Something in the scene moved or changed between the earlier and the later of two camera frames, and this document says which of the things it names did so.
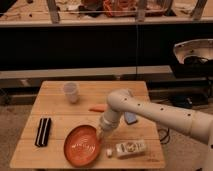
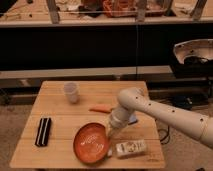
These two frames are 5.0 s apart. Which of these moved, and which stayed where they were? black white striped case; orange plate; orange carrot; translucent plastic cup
Moved: orange plate
Stayed: translucent plastic cup; orange carrot; black white striped case
